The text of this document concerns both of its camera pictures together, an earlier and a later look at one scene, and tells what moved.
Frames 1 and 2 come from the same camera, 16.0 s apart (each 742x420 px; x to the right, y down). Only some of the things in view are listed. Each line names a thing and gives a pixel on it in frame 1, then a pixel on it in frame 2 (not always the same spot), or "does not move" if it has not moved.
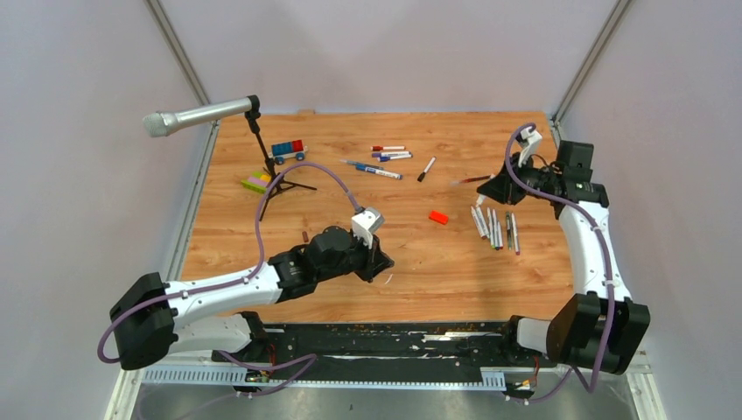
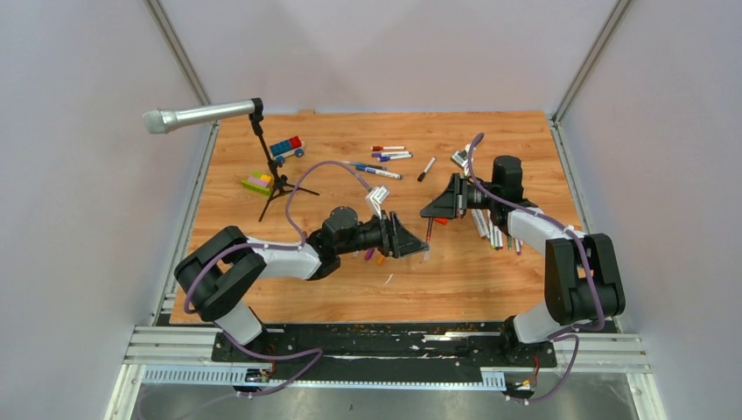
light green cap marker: x=492 y=239 does not move
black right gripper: x=503 y=187 to x=451 y=203
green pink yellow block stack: x=257 y=182 does not move
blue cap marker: x=379 y=171 does not move
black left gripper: x=375 y=260 to x=395 y=241
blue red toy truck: x=282 y=150 does not move
